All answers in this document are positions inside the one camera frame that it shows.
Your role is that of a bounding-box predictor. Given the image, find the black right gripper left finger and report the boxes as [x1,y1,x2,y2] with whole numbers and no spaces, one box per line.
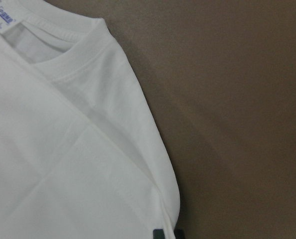
[153,230,164,239]

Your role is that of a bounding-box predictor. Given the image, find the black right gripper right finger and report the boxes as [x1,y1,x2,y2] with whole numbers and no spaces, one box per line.
[174,230,184,239]

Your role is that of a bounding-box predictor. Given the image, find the white long-sleeve printed shirt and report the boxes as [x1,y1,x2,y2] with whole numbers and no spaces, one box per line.
[0,0,180,239]

